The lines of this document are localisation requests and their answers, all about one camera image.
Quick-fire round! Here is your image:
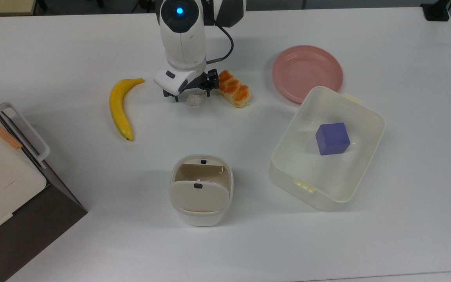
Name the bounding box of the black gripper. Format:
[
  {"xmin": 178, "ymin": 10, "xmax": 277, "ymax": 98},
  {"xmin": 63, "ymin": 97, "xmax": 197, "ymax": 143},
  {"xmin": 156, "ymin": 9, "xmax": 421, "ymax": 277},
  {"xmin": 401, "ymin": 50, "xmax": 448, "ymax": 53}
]
[{"xmin": 162, "ymin": 69, "xmax": 220, "ymax": 103}]

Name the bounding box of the cream trash can with lid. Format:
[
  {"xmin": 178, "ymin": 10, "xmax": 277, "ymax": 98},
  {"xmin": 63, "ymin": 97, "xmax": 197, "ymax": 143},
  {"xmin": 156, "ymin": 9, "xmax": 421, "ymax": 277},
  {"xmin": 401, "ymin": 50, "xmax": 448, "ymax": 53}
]
[{"xmin": 169, "ymin": 154, "xmax": 234, "ymax": 227}]

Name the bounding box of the orange glazed bread loaf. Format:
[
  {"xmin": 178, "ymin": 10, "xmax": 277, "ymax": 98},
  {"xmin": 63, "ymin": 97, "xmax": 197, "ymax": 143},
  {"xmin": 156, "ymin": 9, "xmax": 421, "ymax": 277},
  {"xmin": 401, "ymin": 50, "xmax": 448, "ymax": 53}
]
[{"xmin": 215, "ymin": 70, "xmax": 252, "ymax": 108}]

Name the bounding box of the yellow banana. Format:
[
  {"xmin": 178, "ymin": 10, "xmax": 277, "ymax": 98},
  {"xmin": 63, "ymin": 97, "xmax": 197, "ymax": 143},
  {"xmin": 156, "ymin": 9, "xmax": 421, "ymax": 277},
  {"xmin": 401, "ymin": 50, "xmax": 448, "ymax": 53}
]
[{"xmin": 109, "ymin": 78, "xmax": 145, "ymax": 142}]

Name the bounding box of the pink plastic plate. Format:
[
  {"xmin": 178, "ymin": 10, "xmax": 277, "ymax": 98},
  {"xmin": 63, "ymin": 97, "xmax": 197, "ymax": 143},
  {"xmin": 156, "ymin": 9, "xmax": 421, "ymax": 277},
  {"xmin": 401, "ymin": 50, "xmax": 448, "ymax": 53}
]
[{"xmin": 272, "ymin": 45, "xmax": 344, "ymax": 105}]

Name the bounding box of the white plastic storage container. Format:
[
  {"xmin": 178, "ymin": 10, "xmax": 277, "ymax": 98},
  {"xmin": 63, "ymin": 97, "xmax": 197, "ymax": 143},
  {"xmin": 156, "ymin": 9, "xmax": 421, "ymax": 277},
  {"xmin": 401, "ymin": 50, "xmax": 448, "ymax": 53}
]
[{"xmin": 269, "ymin": 86, "xmax": 386, "ymax": 212}]

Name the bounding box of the blue cube block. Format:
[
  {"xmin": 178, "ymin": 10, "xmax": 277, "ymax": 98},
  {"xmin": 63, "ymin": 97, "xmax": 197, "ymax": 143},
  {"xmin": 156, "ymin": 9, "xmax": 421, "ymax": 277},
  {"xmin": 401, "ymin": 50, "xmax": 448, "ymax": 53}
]
[{"xmin": 315, "ymin": 122, "xmax": 351, "ymax": 156}]

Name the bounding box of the orange strip on cream box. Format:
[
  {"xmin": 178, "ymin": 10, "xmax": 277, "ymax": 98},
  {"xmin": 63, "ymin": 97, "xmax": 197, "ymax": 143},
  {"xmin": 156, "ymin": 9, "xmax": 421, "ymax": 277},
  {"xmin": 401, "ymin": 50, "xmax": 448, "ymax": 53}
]
[{"xmin": 0, "ymin": 114, "xmax": 23, "ymax": 151}]

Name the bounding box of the tan wooden desk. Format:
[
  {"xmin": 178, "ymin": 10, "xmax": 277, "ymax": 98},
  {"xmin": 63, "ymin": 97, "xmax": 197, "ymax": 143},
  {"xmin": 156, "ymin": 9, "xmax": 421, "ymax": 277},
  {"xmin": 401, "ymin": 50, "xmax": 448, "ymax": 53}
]
[{"xmin": 0, "ymin": 0, "xmax": 37, "ymax": 17}]

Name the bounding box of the white toaster oven appliance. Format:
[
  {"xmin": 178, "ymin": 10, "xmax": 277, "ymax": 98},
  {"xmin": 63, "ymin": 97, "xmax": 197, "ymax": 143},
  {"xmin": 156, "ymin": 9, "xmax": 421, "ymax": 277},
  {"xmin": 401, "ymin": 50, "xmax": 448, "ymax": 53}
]
[{"xmin": 0, "ymin": 85, "xmax": 88, "ymax": 282}]

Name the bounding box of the black clamp base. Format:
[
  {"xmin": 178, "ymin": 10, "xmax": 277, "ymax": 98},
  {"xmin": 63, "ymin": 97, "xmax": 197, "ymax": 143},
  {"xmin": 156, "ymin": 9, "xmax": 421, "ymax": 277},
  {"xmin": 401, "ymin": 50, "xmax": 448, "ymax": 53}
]
[{"xmin": 420, "ymin": 0, "xmax": 451, "ymax": 22}]

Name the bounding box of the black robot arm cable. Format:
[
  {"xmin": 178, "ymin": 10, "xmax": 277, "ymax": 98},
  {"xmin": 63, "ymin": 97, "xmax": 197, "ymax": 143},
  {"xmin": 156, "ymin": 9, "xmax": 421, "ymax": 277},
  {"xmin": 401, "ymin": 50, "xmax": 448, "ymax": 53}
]
[{"xmin": 204, "ymin": 8, "xmax": 235, "ymax": 65}]

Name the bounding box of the white drawer handle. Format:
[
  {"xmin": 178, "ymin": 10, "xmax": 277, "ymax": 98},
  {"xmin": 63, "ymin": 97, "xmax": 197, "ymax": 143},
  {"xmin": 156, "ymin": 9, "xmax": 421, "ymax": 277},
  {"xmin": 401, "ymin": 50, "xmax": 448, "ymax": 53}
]
[{"xmin": 0, "ymin": 102, "xmax": 51, "ymax": 169}]

